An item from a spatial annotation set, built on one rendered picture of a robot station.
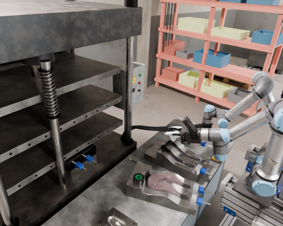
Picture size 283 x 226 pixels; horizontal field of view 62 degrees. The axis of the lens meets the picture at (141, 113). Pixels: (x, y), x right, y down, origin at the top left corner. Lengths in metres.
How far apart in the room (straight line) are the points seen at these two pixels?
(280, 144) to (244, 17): 8.26
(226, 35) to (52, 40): 3.69
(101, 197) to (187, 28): 3.95
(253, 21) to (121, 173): 8.06
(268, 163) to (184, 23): 4.02
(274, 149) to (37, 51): 1.28
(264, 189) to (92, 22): 1.36
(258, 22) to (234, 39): 4.73
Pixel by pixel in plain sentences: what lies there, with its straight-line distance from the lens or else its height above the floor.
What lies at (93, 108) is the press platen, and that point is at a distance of 1.87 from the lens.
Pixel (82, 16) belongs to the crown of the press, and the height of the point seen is 1.97.
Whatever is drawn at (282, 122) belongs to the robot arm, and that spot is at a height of 1.62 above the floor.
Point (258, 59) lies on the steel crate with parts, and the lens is 8.19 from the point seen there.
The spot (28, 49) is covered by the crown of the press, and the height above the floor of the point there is 1.85.
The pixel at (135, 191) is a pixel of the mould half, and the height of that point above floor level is 0.87.
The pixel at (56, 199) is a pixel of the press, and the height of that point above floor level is 0.79.
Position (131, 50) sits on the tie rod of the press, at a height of 1.69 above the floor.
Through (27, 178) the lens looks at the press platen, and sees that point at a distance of 1.71.
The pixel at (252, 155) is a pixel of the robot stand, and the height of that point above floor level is 0.97.
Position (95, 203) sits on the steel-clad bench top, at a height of 0.80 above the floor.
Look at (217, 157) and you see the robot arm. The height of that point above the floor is 1.30.
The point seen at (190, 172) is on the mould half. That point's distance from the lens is 1.93.
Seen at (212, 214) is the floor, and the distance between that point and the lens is 2.88.
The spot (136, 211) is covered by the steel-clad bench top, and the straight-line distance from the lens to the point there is 1.73.
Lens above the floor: 2.14
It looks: 28 degrees down
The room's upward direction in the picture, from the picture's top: 3 degrees clockwise
